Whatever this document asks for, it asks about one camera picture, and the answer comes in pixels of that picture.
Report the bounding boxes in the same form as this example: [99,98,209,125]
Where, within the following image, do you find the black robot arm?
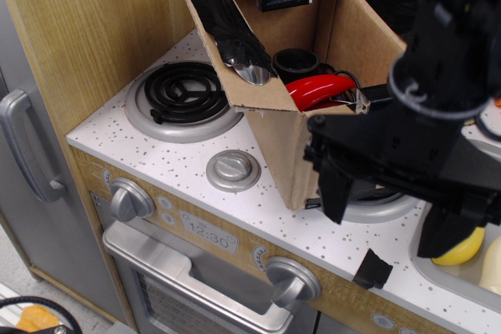
[305,0,500,258]

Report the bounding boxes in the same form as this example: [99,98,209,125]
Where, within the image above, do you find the yellow toy banana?
[431,227,485,266]

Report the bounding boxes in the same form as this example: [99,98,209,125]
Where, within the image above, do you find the cream toy food piece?
[478,237,501,295]

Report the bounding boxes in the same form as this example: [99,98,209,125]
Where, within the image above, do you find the silver left oven knob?
[110,178,155,223]

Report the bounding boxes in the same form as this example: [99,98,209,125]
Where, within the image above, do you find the silver burner ring front right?
[340,191,422,224]

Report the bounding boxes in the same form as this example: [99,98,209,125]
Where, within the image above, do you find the silver fridge door handle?
[1,89,66,203]

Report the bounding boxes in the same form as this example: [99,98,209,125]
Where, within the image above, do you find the black cup in box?
[272,48,320,84]

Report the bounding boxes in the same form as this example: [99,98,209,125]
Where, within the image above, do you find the black coil stove burner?
[144,61,228,124]

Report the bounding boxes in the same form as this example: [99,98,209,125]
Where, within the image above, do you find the silver oven door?
[102,219,318,334]

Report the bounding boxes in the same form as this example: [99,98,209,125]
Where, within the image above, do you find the orange object on floor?
[15,305,59,332]

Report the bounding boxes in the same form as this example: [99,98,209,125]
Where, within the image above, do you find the brown cardboard box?
[171,0,424,212]

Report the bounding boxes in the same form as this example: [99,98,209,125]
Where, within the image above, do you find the silver toy sink basin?
[410,204,500,313]

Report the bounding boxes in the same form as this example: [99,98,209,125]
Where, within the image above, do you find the silver right oven knob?
[265,257,322,307]

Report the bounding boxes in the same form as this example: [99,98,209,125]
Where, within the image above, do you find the silver spoon taped on flap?
[226,58,272,86]

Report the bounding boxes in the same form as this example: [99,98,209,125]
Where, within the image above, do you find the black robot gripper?
[304,113,500,258]

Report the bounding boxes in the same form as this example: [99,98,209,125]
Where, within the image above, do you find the black tape piece on counter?
[352,249,393,289]

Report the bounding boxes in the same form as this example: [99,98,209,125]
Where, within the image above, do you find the silver oven knob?
[265,257,322,307]
[110,178,155,223]

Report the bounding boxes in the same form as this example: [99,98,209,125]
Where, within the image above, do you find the silver round countertop knob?
[206,149,261,192]

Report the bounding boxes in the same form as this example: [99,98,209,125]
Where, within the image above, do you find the silver oven door handle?
[103,222,294,333]

